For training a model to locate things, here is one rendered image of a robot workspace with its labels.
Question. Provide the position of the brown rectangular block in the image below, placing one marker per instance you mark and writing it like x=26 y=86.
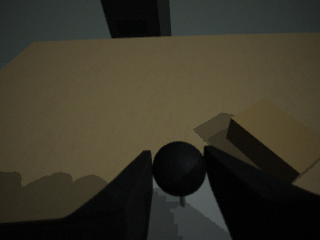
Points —
x=274 y=141

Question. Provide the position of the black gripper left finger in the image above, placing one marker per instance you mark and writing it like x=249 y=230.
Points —
x=120 y=211

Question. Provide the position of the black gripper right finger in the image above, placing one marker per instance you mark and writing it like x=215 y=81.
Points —
x=259 y=206

